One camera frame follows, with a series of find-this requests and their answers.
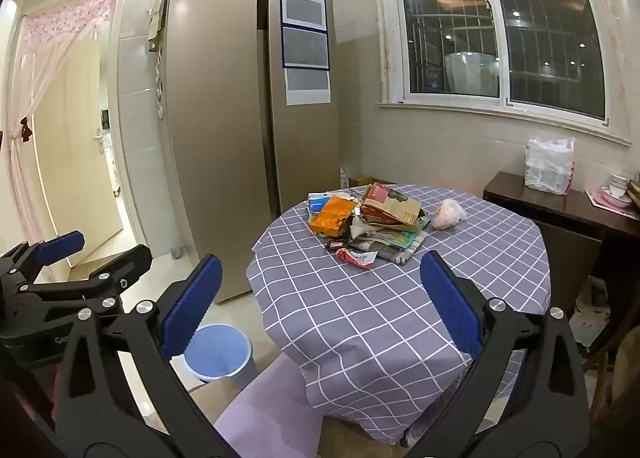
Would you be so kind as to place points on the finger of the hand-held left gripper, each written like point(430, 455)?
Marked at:
point(60, 245)
point(112, 270)

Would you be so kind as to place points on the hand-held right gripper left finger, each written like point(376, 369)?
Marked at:
point(192, 308)

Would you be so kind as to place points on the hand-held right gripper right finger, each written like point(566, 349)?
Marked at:
point(452, 303)

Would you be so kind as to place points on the blue trash bin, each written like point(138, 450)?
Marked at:
point(217, 350)

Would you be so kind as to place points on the white orange-print bag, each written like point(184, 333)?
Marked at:
point(448, 214)

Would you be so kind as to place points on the brown and red cardboard box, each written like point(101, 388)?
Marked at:
point(390, 210)

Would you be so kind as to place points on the round table with checked cloth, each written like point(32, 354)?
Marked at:
point(380, 318)

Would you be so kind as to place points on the cream door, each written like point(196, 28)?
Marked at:
point(75, 163)

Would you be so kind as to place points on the crumpled printed paper bag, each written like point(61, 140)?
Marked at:
point(385, 243)

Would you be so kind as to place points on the red white wrapper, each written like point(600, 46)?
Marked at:
point(355, 258)

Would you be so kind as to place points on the dark red bow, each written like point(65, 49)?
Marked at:
point(24, 129)

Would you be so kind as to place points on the lilac upholstered chair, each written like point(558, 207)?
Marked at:
point(270, 408)

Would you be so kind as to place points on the small dark wrapper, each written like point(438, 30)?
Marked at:
point(336, 244)

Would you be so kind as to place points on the dark wooden sideboard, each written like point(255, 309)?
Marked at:
point(560, 223)

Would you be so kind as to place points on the orange snack packet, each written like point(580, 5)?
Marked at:
point(332, 218)

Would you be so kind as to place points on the blue white box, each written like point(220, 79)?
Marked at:
point(319, 202)

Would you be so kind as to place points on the white plastic bag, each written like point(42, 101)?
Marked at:
point(549, 166)

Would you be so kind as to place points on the beige double-door refrigerator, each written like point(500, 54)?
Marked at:
point(220, 138)

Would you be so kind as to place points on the pink place mat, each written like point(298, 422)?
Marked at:
point(597, 199)

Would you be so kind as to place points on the pink sheer curtain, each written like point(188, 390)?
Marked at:
point(45, 63)

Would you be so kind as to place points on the stack of china bowls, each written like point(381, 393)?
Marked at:
point(617, 190)

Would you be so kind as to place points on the white paper sheet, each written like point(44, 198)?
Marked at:
point(308, 86)

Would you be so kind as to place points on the white framed window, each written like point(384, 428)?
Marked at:
point(500, 23)

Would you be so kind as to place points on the blue-framed sheet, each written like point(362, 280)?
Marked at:
point(303, 8)
point(306, 47)

